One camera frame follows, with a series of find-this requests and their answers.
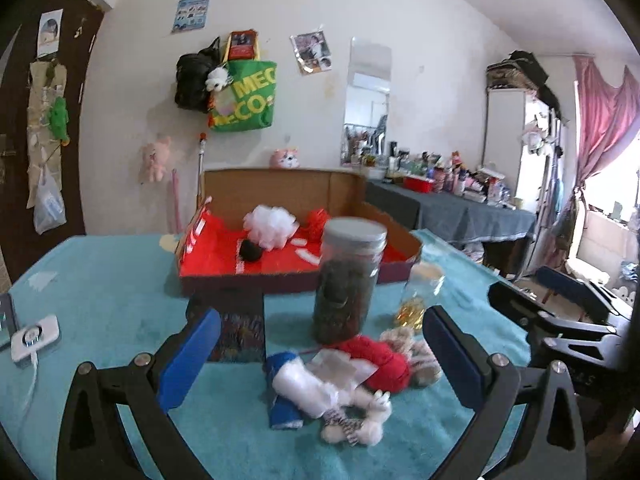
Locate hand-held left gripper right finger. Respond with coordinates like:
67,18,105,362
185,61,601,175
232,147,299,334
422,305,587,480

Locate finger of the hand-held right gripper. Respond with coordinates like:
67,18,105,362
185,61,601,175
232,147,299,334
487,281,640,366
536,266,640,328

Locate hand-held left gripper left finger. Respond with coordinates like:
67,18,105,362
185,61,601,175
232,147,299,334
56,306,222,480

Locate beige plush toy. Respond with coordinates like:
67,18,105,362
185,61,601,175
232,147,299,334
379,327,443,388

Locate printed tin box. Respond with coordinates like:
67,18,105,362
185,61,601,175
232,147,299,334
186,296,266,364

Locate glass jar golden contents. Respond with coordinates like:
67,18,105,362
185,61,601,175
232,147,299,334
395,261,446,331

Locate red yarn doll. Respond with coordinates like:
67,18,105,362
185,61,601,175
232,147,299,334
335,335,412,392

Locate white teddy bear plush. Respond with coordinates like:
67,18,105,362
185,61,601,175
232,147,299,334
320,389,393,447

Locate blue sock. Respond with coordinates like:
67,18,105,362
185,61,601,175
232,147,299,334
263,351,306,431

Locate small white cloth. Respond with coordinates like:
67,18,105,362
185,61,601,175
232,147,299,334
272,362,341,418

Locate white tissue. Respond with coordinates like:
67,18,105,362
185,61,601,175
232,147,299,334
307,350,378,391

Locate black yarn ball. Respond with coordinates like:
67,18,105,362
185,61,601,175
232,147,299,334
239,239,266,263

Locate glass jar dark contents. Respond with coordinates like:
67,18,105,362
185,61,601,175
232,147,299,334
311,217,389,345

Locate white mesh bath pouf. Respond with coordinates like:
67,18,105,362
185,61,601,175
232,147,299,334
242,204,300,251

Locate red crochet scrubber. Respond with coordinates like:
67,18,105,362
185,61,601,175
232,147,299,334
305,208,332,238

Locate cardboard box red lining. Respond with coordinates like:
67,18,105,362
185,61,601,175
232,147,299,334
172,167,425,297

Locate hanging clothes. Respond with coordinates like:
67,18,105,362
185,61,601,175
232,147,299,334
537,152,576,266

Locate desk with grey cloth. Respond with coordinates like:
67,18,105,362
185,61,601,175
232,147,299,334
365,180,537,276

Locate white hanging toy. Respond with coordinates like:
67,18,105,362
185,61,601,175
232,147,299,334
521,120,557,153

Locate white charger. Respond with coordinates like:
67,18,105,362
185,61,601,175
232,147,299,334
10,314,61,363

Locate pink curtain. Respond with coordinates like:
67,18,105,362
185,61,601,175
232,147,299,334
552,55,640,261

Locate white wardrobe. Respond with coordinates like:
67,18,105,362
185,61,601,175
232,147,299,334
482,85,566,281

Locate white pole red cap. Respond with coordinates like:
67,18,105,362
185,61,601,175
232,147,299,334
198,132,207,201

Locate pink plush toy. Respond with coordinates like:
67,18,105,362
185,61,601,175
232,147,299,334
140,135,173,184

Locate white plastic bag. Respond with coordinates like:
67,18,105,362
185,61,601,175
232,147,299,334
32,162,67,235

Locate pink cat plush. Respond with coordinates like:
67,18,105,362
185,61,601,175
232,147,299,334
270,146,300,170

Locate patterned suitcase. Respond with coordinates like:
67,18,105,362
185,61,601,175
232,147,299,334
486,50,551,93

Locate green tote bag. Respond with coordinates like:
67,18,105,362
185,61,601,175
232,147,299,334
207,35,278,133

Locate green plush toy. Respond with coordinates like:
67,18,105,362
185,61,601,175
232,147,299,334
47,96,71,147

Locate black bag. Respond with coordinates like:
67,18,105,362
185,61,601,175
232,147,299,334
174,36,223,113

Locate white panda plush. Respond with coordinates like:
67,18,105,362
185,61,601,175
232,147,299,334
206,66,230,92

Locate beige hanging door organiser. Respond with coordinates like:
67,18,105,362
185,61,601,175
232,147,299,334
25,59,71,211

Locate photo collage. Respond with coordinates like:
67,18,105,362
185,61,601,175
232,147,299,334
290,30,333,76

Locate dark brown door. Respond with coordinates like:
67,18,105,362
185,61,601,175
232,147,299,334
0,0,106,286

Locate paper picture on door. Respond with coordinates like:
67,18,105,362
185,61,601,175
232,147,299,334
36,9,64,59

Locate metal door handle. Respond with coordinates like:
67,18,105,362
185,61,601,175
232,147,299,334
0,135,18,181

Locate wall mirror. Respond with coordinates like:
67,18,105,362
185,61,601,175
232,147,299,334
341,36,393,168

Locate blue wall poster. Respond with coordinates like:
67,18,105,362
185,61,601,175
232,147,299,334
171,0,211,35

